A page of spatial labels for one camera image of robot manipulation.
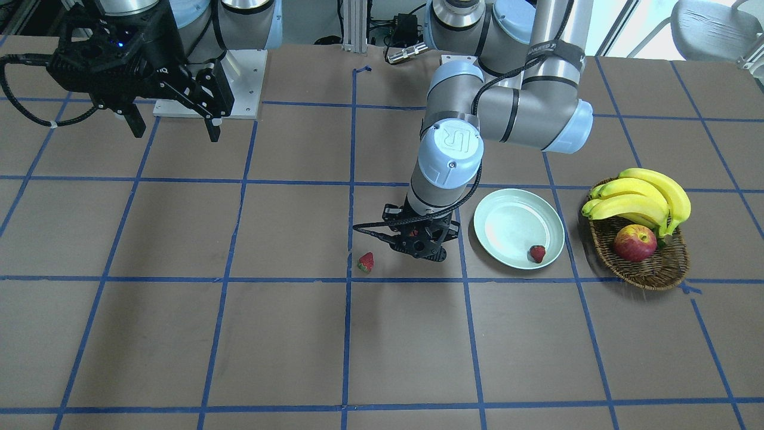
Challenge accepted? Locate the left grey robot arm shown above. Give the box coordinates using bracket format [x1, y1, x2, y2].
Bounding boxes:
[377, 1, 594, 262]

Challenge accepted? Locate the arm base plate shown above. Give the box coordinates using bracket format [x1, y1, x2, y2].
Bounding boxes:
[440, 54, 477, 65]
[153, 50, 269, 119]

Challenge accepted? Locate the yellow banana bunch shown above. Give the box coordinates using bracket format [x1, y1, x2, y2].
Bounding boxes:
[581, 168, 692, 239]

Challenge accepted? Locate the grey office chair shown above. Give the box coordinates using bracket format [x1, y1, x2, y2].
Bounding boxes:
[668, 1, 762, 63]

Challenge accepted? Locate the red apple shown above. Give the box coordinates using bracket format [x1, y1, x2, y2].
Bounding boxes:
[613, 224, 658, 262]

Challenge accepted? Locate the aluminium frame post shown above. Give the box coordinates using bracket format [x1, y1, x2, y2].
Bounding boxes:
[340, 0, 369, 56]

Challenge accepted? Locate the light green plate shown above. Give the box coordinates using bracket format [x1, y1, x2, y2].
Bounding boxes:
[473, 189, 565, 270]

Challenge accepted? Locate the brown wicker basket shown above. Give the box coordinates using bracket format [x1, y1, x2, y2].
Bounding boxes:
[582, 215, 689, 290]

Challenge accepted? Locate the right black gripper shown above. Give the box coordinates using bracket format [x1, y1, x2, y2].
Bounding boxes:
[47, 8, 235, 142]

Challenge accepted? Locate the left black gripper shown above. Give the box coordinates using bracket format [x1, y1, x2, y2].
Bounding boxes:
[382, 213, 461, 262]

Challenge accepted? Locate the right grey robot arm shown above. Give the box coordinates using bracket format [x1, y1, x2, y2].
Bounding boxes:
[45, 1, 283, 142]

